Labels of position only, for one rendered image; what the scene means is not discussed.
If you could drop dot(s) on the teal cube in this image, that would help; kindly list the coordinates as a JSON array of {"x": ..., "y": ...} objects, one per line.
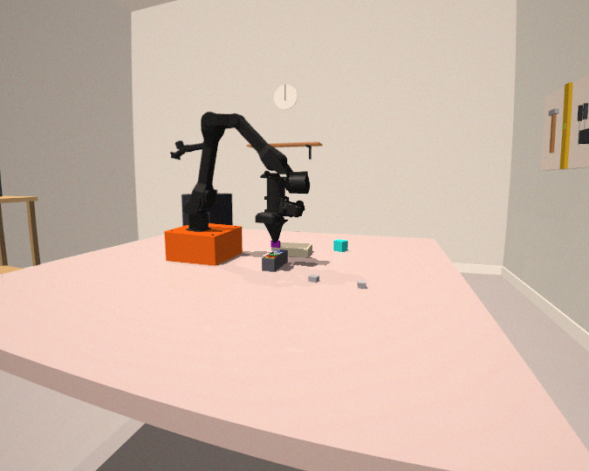
[{"x": 340, "y": 245}]

